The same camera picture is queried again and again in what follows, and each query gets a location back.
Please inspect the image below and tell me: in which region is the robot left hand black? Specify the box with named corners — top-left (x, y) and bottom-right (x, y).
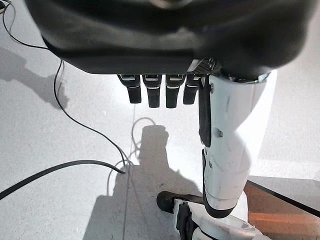
top-left (24, 0), bottom-right (315, 219)

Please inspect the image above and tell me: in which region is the glossy brown stool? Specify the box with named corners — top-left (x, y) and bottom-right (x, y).
top-left (243, 174), bottom-right (320, 240)

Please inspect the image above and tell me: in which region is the thin black floor wire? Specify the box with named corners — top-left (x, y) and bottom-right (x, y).
top-left (0, 0), bottom-right (135, 175)

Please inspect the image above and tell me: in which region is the thick black floor cable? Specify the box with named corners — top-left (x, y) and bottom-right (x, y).
top-left (0, 159), bottom-right (127, 201)

